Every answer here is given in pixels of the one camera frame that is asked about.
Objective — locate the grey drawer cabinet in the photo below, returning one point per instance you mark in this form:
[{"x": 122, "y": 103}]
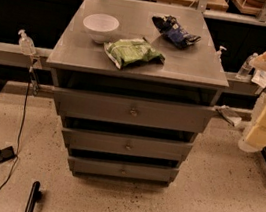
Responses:
[{"x": 193, "y": 75}]

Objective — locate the grey top drawer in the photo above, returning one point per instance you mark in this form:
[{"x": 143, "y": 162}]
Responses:
[{"x": 115, "y": 108}]

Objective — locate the green chip bag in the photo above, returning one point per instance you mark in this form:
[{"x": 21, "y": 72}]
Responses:
[{"x": 125, "y": 52}]

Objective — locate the white bowl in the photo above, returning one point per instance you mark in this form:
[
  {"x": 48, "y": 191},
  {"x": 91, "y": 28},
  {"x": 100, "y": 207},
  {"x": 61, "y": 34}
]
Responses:
[{"x": 101, "y": 27}]

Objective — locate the blue chip bag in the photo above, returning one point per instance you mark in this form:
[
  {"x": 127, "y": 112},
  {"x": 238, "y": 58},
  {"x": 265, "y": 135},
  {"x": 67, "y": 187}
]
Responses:
[{"x": 169, "y": 28}]

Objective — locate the folded grey cloth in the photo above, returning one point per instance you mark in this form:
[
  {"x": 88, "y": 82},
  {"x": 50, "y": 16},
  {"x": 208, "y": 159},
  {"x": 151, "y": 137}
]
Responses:
[{"x": 229, "y": 115}]

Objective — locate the small white pump bottle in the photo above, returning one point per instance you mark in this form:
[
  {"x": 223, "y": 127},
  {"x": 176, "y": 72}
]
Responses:
[{"x": 220, "y": 51}]

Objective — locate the clear plastic water bottle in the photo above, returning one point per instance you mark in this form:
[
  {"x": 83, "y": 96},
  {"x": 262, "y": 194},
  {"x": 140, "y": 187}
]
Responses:
[{"x": 246, "y": 67}]

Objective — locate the white wipes packet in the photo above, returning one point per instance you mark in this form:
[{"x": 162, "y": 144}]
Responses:
[{"x": 259, "y": 78}]

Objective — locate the black floor bar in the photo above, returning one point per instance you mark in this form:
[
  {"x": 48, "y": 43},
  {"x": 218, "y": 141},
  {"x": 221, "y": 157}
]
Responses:
[{"x": 35, "y": 196}]

